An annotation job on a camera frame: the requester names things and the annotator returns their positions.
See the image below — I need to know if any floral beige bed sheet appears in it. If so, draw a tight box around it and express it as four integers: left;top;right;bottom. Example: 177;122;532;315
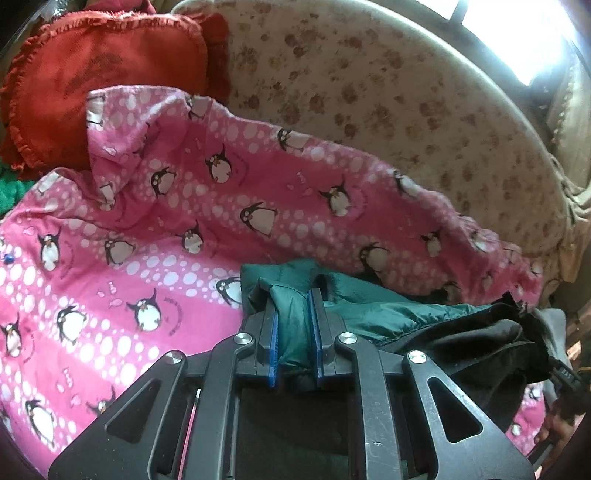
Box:
174;1;587;282

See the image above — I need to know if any grey cloth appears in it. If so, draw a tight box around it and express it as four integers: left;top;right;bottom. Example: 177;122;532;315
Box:
534;308;572;367

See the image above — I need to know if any green patterned cloth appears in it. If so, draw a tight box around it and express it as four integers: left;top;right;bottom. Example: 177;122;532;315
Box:
0;164;34;217

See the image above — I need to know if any beige curtain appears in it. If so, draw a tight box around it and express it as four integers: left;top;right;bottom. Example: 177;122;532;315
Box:
547;49;590;195

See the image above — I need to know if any teal quilted puffer jacket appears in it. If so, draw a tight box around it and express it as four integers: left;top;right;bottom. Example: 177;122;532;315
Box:
218;260;548;479

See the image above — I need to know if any red ruffled pillow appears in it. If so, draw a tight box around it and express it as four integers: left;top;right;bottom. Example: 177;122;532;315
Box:
1;10;230;180

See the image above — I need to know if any person's right hand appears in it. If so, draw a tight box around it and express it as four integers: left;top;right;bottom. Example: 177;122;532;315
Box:
535;402;585;468

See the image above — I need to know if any pink penguin print blanket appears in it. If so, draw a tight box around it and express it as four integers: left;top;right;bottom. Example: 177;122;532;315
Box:
1;86;543;475

